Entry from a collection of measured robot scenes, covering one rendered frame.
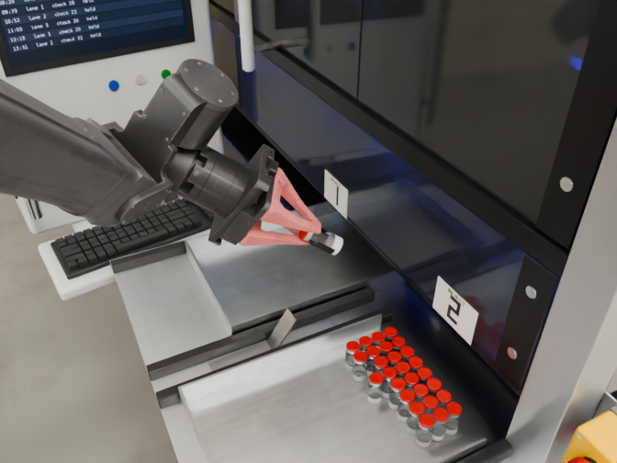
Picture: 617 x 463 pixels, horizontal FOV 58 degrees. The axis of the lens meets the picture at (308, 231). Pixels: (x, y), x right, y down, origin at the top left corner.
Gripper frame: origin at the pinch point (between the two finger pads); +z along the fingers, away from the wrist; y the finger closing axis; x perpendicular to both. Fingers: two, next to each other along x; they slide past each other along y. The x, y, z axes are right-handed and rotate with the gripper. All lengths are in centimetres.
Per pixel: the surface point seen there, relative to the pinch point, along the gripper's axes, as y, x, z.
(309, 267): -31.3, 27.8, 20.2
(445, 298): -5.0, 7.1, 26.5
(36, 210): -65, 41, -28
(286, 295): -32.5, 19.9, 16.4
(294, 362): -29.1, 4.6, 17.0
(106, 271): -63, 32, -10
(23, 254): -194, 123, -31
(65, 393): -156, 49, 4
